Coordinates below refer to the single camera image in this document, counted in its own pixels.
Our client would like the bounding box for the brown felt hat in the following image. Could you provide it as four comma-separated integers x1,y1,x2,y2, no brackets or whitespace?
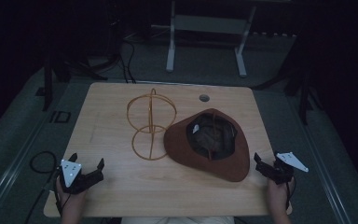
163,107,252,183

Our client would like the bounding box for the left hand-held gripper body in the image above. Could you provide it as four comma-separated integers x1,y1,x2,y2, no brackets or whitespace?
55,159,105,195

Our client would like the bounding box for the black looped cable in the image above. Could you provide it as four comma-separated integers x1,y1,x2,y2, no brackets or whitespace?
29,150,59,175

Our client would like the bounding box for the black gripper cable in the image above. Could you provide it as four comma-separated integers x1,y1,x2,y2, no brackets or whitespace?
283,176,297,211
23,174,63,224

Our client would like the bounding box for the white metal stand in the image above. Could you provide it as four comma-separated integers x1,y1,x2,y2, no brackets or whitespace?
165,0,257,78

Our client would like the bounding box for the black tripod stand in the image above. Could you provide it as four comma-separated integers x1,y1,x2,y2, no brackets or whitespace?
41,52,122,112
251,62,324,126

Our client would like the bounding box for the black rectangular floor bracket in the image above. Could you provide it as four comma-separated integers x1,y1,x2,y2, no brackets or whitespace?
48,110,73,124

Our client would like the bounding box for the person's right hand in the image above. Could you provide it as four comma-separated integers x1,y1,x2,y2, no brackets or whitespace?
266,175,296,217

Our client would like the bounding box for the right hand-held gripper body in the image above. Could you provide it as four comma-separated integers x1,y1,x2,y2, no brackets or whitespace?
261,151,310,186

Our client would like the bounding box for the black floor cable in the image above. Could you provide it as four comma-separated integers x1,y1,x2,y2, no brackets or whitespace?
117,38,137,84

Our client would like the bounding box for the person's left hand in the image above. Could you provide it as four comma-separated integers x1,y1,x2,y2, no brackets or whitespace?
55,178,89,217

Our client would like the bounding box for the gold wire hat stand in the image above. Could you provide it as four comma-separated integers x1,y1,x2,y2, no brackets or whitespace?
126,88,178,161

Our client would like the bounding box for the person's light clothing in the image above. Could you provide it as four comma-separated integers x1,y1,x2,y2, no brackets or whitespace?
120,216,236,224

